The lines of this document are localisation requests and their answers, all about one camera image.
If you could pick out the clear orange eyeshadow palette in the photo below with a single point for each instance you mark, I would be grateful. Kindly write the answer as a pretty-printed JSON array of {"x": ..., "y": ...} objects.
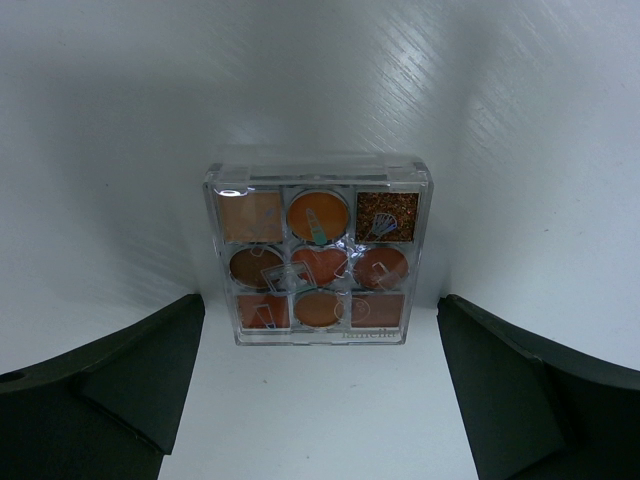
[{"x": 318, "y": 248}]

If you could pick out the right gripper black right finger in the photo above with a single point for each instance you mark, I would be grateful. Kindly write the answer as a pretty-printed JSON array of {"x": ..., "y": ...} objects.
[{"x": 533, "y": 408}]

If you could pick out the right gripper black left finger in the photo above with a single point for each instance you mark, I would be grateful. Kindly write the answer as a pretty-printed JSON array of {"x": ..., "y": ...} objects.
[{"x": 110, "y": 409}]

